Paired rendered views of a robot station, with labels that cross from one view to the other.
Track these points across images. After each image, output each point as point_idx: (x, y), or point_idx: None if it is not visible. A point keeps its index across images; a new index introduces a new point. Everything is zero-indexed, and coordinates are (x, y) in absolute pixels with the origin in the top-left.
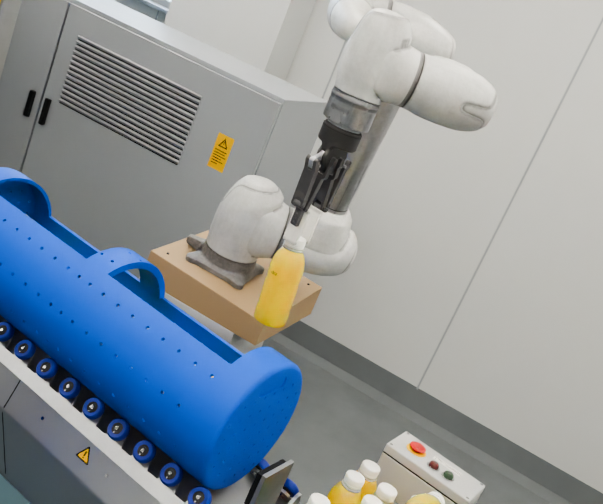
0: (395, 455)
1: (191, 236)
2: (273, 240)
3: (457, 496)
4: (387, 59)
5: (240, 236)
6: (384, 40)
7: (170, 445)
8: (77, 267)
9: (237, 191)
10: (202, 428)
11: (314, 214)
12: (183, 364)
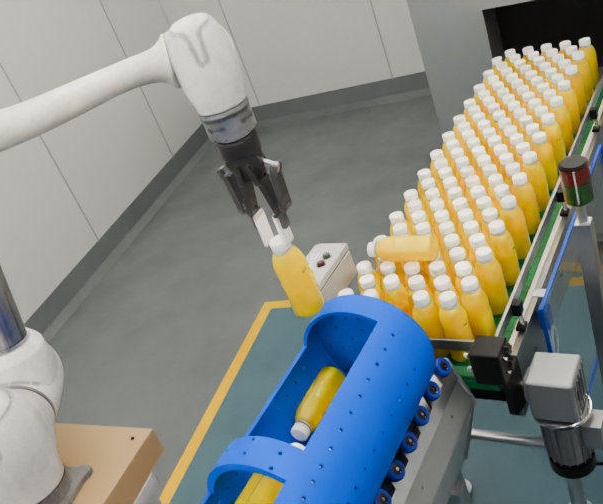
0: (321, 285)
1: None
2: (50, 410)
3: (343, 249)
4: (233, 47)
5: (50, 444)
6: (226, 35)
7: (422, 395)
8: (301, 486)
9: (5, 430)
10: (426, 349)
11: (262, 216)
12: (387, 359)
